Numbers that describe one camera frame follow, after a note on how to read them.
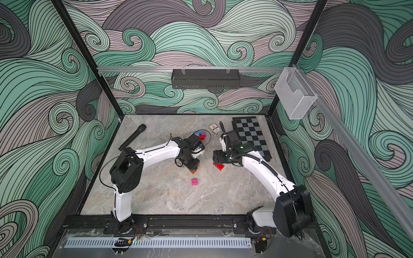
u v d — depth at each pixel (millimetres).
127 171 497
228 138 634
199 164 820
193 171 899
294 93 766
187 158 760
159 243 696
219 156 728
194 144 744
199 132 1053
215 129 1099
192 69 926
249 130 1061
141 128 1084
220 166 925
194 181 865
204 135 1045
